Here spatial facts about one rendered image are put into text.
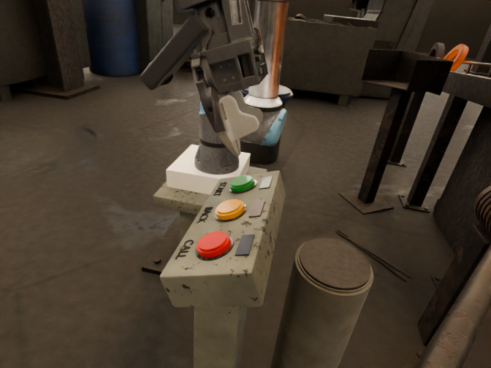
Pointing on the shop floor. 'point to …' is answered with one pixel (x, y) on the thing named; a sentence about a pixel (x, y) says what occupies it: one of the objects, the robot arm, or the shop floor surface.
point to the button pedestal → (225, 270)
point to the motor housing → (458, 269)
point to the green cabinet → (153, 28)
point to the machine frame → (466, 184)
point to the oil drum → (112, 36)
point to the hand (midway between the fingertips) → (231, 147)
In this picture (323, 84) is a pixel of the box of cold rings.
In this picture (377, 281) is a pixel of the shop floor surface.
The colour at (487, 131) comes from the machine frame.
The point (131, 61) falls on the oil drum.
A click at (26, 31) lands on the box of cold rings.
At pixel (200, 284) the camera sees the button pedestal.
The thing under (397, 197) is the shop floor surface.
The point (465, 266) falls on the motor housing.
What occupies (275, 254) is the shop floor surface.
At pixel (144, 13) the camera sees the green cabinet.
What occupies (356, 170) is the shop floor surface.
